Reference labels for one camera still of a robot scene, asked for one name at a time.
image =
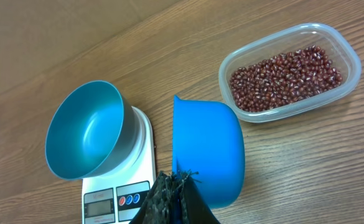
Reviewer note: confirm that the white digital kitchen scale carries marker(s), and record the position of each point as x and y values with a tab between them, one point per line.
117	196

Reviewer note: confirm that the teal metal bowl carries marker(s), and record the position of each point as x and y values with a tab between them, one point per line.
92	132

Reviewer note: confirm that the blue plastic measuring scoop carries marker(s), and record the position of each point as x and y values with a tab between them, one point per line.
207	139

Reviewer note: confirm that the red adzuki beans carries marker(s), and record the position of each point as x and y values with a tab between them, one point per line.
284	79

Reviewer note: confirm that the clear plastic container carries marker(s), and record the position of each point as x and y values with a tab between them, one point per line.
345	59

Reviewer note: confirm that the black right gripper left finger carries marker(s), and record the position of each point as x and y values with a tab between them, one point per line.
162	203

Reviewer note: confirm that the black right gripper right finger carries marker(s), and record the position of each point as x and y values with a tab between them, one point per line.
192	209

